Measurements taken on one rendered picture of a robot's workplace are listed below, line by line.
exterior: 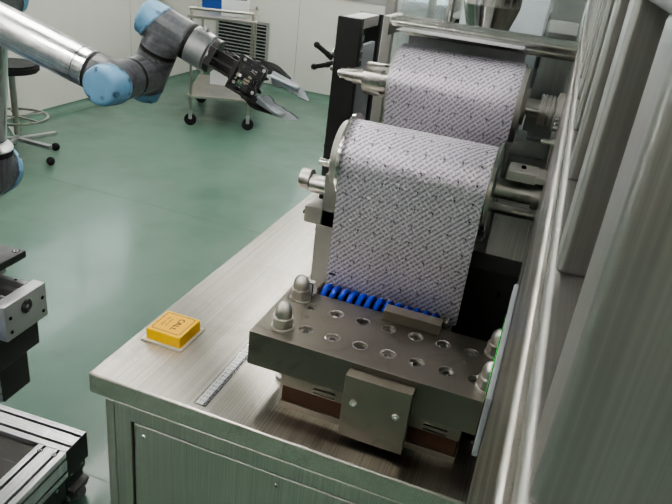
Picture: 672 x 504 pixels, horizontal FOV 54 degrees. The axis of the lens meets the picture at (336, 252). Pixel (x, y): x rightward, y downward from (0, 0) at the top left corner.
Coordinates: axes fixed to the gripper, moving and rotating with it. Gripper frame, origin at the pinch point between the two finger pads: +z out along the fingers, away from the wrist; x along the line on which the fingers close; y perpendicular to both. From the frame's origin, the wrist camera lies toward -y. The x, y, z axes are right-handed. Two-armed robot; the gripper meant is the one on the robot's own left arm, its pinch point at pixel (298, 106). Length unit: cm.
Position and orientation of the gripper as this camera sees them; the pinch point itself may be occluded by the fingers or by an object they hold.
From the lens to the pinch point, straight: 137.5
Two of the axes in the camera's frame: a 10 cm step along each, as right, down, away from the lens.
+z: 8.6, 5.0, 0.9
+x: 5.1, -8.3, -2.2
